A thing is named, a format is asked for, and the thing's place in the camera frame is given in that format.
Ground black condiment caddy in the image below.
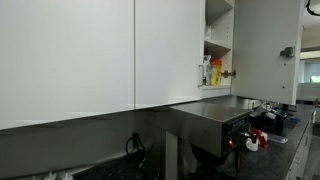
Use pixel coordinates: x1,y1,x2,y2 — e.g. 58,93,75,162
250,105,288,136

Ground steel cabinet door handle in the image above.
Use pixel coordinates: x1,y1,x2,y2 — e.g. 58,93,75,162
198,63,205,88

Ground clear plastic item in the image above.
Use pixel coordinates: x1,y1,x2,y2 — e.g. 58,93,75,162
204,25,213,41

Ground yellow container orange lid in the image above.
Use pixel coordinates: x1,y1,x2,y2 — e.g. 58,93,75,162
210,58,223,87

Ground white cabinet carcass with shelves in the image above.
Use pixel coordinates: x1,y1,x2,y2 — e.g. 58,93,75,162
201,0,236,99

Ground black power cord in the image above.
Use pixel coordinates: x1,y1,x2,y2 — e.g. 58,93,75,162
124,132,147,169

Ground black coffee pot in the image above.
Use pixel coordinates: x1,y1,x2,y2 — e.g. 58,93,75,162
191,144,243,180

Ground bright window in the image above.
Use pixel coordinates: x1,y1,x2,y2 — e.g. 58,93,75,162
298,59,320,84

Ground stainless steel coffee maker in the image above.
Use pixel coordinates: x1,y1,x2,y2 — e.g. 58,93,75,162
143,100,252,180

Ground clear plastic container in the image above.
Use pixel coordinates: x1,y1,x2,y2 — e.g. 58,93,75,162
265,133,289,145

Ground metal cabinet hinge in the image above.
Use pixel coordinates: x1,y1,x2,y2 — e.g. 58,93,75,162
220,69,237,80

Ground small blue packet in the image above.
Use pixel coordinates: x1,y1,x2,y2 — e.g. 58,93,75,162
289,115,302,124

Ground white cabinet door with lock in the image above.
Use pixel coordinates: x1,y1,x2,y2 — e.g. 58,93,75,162
230,0,305,106

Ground white lower cabinet fronts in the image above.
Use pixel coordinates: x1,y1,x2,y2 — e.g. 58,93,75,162
284,111,318,180

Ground white coffee bag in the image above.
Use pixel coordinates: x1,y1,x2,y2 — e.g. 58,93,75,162
203,54,213,86

